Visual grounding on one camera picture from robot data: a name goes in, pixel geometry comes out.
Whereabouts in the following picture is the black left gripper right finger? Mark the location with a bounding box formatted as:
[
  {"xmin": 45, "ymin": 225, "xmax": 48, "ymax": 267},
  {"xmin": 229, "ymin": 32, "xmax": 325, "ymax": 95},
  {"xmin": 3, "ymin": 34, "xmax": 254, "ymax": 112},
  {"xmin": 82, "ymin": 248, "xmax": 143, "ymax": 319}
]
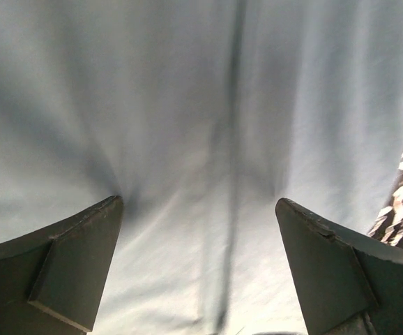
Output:
[{"xmin": 275, "ymin": 198, "xmax": 403, "ymax": 334}]

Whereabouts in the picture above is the grey-blue t shirt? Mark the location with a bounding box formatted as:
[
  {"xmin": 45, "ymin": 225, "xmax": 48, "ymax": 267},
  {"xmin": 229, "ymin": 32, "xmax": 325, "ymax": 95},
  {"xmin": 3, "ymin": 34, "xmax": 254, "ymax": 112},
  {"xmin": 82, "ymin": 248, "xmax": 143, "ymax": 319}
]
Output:
[{"xmin": 0, "ymin": 1, "xmax": 403, "ymax": 334}]

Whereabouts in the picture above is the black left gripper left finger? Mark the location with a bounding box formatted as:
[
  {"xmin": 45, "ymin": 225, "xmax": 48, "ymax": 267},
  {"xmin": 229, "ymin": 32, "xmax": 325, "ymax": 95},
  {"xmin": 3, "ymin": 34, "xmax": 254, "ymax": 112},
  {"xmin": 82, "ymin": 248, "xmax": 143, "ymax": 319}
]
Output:
[{"xmin": 0, "ymin": 196, "xmax": 123, "ymax": 334}]

